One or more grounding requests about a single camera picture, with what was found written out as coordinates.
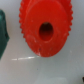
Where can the red gear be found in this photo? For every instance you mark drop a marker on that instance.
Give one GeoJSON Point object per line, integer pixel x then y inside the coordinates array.
{"type": "Point", "coordinates": [45, 25]}

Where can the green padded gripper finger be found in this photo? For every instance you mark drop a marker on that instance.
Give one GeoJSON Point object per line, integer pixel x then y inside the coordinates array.
{"type": "Point", "coordinates": [4, 37]}

